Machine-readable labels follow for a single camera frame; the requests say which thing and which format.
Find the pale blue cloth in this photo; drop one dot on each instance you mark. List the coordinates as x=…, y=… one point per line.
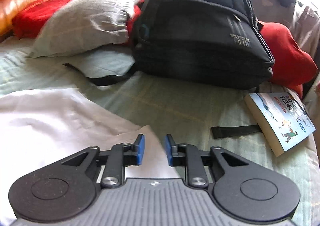
x=107, y=62

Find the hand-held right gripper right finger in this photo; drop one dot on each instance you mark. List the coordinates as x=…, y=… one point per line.
x=170, y=151

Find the paperback book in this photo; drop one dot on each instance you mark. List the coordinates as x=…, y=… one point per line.
x=287, y=121

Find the beige hanging shirt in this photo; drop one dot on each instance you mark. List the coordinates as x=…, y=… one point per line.
x=307, y=21

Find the grey green pillow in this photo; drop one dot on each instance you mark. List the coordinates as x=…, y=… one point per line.
x=87, y=23

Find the red quilt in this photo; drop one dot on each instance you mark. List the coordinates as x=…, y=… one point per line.
x=37, y=16

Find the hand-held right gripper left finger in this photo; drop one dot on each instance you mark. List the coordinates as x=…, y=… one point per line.
x=141, y=148

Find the white printed t-shirt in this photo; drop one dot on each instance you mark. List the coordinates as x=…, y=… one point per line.
x=62, y=121

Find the red pillow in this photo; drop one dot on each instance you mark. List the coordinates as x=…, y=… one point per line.
x=287, y=53

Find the black backpack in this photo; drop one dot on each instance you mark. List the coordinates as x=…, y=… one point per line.
x=200, y=41

